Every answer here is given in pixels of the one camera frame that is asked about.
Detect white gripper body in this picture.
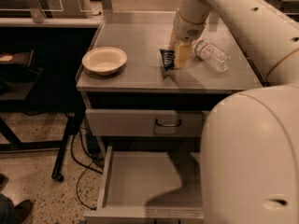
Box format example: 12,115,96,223
173,11,205,42

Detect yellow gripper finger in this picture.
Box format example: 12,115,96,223
168,30,176,50
174,41,192,69

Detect blue rxbar wrapper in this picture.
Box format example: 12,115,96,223
160,49,175,71

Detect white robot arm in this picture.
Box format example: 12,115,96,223
173,0,299,224

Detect grey drawer cabinet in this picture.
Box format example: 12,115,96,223
75,10,263,224

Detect grey upper drawer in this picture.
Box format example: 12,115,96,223
86,109,206,137

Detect open grey middle drawer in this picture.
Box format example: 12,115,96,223
84,147,204,224

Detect clear plastic water bottle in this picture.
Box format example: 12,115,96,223
193,39,231,74

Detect white paper bowl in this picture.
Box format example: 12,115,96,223
82,47,127,76

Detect dark shoe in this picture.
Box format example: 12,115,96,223
13,200,33,224

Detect black drawer handle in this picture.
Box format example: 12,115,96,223
155,119,182,128

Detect black table frame left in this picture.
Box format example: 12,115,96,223
0,49,86,183

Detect white horizontal rail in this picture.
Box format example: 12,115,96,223
0,16,103,28

